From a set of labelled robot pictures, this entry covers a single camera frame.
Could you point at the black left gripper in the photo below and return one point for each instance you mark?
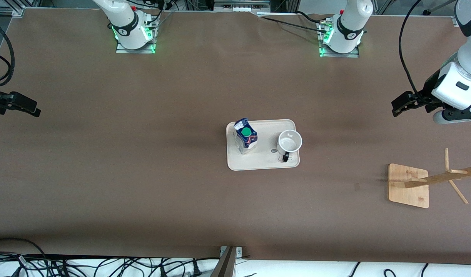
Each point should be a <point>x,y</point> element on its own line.
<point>427,89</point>

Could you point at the white smiley face mug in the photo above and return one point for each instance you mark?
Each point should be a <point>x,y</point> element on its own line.
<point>289,142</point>

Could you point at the blue white milk carton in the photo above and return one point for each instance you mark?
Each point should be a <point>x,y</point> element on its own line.
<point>245,132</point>

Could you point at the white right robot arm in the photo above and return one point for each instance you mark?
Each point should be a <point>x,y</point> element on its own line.
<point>124,19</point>

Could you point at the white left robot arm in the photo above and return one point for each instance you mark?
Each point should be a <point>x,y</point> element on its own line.
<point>456,84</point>

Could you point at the cream rabbit print tray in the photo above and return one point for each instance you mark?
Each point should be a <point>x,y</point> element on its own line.
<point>266,161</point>

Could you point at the wooden mug rack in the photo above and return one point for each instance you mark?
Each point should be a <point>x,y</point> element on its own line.
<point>406,192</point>

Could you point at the grey power strip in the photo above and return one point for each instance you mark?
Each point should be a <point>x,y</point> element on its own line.
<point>241,5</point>

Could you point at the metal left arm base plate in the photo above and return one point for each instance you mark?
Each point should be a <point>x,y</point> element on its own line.
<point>339,55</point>

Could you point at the aluminium frame corner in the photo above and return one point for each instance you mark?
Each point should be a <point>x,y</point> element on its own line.
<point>456,21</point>
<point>12,9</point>

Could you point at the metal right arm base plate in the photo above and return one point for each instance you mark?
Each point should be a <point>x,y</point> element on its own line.
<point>135,51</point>

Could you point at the metal corner bracket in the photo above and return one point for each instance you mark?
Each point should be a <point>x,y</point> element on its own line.
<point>239,252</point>

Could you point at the aluminium frame post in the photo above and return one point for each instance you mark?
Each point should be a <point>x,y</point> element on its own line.
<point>226,265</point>

